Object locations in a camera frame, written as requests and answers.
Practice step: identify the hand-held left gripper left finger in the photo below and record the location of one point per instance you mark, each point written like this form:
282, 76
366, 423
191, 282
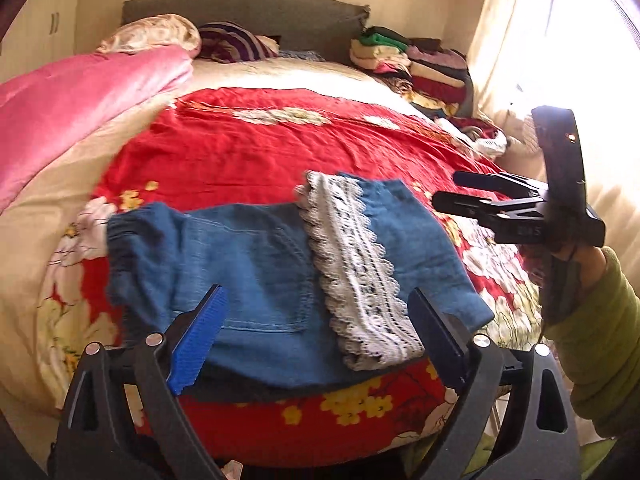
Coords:
197, 345

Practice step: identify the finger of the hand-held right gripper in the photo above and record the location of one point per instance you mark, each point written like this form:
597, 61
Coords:
482, 180
465, 205

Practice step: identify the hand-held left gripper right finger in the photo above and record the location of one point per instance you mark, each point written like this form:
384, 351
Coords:
435, 335

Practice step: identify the blue denim pants lace trim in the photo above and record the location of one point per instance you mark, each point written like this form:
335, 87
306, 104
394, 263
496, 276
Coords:
260, 270

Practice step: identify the person's right forearm green sleeve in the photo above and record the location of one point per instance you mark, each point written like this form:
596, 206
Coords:
605, 340

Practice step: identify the red and white cloth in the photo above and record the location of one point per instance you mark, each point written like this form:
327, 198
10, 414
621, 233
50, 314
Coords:
475, 132

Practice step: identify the stack of folded clothes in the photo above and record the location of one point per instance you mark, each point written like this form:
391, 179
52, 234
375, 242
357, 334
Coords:
430, 70

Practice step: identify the cream curtain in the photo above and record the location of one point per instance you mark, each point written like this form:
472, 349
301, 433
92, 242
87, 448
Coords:
500, 35

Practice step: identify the cream bed sheet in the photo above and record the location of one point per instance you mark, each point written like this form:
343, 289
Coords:
30, 250

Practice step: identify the red floral bed cover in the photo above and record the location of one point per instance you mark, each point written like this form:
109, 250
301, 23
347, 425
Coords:
240, 150

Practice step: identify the blue patterned cloth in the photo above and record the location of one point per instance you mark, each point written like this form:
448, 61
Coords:
300, 55

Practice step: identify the pink quilt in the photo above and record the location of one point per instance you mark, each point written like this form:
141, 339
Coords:
65, 110

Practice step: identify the grey padded headboard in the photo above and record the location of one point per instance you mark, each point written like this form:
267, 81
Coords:
260, 15

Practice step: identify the purple striped garment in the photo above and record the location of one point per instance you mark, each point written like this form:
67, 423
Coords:
230, 42

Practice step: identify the cream floral pillow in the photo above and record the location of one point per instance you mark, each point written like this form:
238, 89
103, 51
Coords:
150, 32

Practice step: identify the cream wardrobe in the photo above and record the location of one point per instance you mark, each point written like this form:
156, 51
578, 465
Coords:
45, 25

